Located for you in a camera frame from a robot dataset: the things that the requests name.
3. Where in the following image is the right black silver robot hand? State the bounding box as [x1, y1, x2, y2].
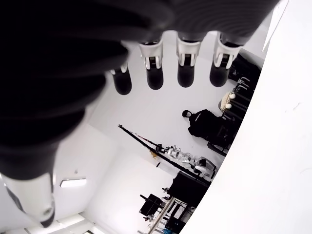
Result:
[0, 0, 281, 229]

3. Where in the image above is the rectangular ceiling light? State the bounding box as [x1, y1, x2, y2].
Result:
[60, 178, 87, 189]

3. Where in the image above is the long black pole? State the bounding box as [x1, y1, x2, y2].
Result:
[118, 124, 213, 184]

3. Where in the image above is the beige plush item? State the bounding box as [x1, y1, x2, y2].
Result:
[217, 91, 237, 111]

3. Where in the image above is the silver humanoid robot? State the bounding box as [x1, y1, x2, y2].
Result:
[165, 145, 217, 180]

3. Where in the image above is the black cabinet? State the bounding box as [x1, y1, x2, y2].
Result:
[170, 170, 212, 208]

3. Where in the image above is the black box device with handle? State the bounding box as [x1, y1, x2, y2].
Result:
[139, 194, 164, 218]

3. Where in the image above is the metal frame rack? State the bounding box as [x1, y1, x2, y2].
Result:
[148, 196, 196, 234]

